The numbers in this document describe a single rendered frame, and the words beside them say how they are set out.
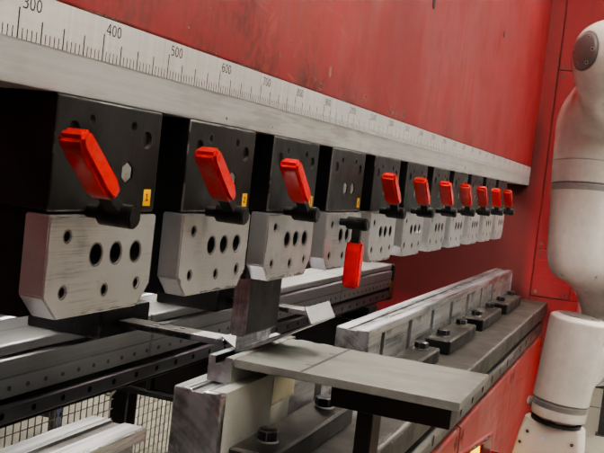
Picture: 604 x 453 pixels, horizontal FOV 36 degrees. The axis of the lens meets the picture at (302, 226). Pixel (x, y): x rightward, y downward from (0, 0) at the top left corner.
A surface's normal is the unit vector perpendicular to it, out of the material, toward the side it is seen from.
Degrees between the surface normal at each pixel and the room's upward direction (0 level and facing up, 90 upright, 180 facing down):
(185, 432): 90
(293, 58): 90
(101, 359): 90
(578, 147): 86
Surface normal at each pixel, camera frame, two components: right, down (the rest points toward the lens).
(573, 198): -0.53, -0.06
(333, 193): 0.93, 0.12
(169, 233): -0.36, 0.02
